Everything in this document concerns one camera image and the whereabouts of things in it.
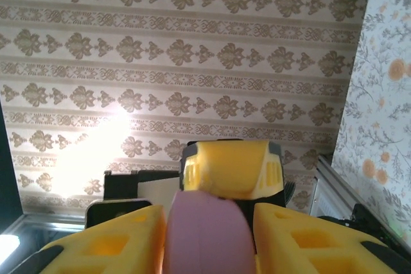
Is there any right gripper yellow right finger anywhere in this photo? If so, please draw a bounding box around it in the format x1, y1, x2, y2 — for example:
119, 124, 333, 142
253, 202, 411, 274

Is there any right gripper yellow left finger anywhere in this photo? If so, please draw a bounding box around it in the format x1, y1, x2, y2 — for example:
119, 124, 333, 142
19, 205, 168, 274

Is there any rounded earbud charging case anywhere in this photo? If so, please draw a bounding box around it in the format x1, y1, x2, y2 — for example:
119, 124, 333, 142
162, 190, 252, 274

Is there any floral printed tablecloth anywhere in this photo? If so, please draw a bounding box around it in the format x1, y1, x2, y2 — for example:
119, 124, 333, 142
332, 0, 411, 233

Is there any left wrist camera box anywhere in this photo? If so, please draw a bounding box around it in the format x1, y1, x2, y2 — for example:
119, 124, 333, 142
85, 198, 155, 233

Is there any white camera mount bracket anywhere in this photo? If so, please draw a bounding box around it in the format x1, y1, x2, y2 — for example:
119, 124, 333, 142
137, 179, 180, 201

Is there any aluminium frame post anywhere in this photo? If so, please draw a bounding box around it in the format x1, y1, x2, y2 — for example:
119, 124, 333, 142
0, 211, 87, 235

